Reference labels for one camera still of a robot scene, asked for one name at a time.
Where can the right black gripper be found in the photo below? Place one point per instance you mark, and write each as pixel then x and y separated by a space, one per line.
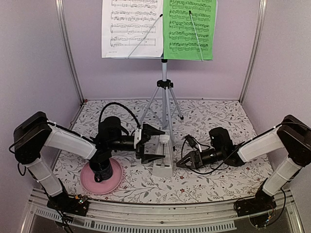
pixel 196 162

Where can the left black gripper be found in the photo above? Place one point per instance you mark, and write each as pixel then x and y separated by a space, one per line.
pixel 140 149

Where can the white wedge block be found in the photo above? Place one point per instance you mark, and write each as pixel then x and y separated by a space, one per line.
pixel 163 167

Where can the light blue music stand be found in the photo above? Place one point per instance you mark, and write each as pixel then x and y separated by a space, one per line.
pixel 165 86

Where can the green sheet music page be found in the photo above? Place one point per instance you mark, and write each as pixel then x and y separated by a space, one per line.
pixel 188 29

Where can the white sheet music page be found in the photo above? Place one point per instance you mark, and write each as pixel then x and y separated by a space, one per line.
pixel 132 29

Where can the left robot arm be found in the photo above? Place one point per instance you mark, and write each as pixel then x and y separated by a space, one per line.
pixel 37 132

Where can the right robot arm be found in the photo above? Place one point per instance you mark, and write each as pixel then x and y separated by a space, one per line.
pixel 291 134

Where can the dark blue mug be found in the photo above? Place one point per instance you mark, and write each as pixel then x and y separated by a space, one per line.
pixel 102 171

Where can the pink plate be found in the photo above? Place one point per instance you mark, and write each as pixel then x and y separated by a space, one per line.
pixel 105 187

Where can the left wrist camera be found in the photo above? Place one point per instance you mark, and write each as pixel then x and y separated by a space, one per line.
pixel 137 137

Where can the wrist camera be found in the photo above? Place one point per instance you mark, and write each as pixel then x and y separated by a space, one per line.
pixel 137 137
pixel 193 143

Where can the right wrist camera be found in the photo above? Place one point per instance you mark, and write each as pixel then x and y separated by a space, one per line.
pixel 193 143

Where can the aluminium front rail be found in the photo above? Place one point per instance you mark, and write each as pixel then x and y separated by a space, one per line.
pixel 117 217

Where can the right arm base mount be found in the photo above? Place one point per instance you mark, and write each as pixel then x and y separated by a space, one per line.
pixel 259 203

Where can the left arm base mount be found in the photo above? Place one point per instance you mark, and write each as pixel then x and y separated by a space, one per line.
pixel 64 203

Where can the left aluminium post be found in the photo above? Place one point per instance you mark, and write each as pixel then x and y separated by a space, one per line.
pixel 70 59

